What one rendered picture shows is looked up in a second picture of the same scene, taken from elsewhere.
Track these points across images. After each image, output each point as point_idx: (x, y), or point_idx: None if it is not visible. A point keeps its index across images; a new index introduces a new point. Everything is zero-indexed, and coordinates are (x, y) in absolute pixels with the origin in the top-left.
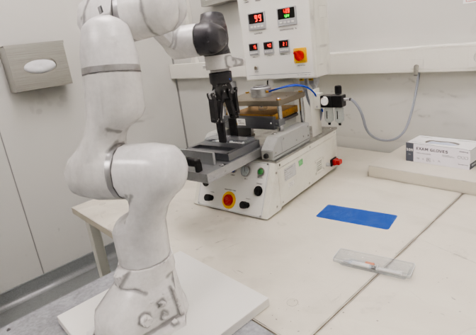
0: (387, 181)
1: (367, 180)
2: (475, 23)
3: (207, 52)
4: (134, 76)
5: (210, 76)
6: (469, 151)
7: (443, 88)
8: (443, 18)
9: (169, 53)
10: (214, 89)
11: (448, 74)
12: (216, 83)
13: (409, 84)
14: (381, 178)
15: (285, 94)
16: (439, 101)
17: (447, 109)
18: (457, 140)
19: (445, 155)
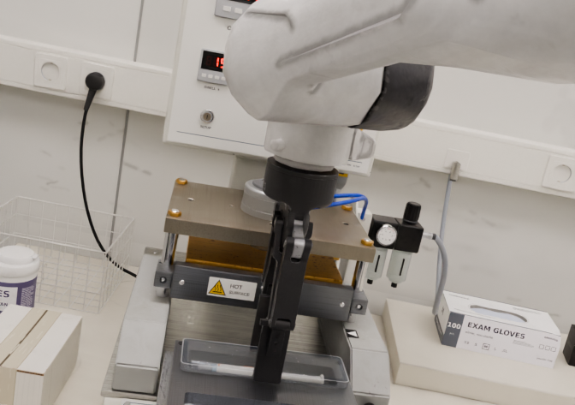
0: (441, 397)
1: (406, 396)
2: (553, 113)
3: (393, 125)
4: None
5: (294, 181)
6: (560, 338)
7: (477, 207)
8: (505, 90)
9: (280, 102)
10: (296, 223)
11: (489, 186)
12: (311, 205)
13: (419, 189)
14: (423, 390)
15: (329, 215)
16: (465, 229)
17: (474, 244)
18: (511, 307)
19: (518, 342)
